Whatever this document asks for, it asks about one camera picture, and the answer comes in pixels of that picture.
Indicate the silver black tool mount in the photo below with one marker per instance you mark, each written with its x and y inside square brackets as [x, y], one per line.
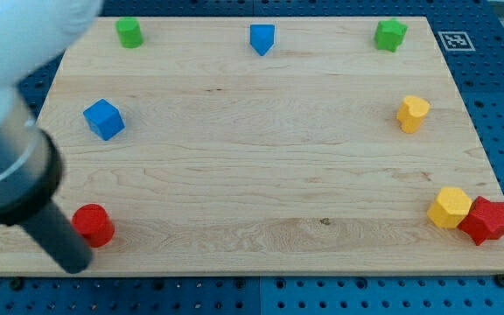
[30, 165]

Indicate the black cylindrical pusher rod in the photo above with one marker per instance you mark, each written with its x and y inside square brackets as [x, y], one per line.
[54, 233]

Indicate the red cylinder block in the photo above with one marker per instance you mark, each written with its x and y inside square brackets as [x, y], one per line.
[92, 222]

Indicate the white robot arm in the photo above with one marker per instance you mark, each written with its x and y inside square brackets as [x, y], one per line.
[31, 34]

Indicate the blue cube block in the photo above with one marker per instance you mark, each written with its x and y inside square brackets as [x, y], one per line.
[104, 119]

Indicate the wooden board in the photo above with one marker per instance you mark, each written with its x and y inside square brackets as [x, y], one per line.
[291, 163]

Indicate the green cylinder block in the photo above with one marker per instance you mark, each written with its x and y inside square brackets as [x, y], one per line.
[129, 32]

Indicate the blue pentagon block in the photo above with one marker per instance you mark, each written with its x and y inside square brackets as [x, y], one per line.
[261, 37]

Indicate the yellow heart block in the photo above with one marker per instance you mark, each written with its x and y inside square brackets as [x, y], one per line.
[412, 113]

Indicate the green star block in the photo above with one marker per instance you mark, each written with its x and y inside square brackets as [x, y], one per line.
[390, 34]

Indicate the yellow hexagon block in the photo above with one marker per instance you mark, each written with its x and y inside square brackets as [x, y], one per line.
[450, 207]

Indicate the red star block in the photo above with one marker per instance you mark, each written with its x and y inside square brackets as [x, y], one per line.
[485, 221]

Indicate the white fiducial marker tag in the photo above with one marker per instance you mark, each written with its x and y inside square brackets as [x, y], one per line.
[456, 41]

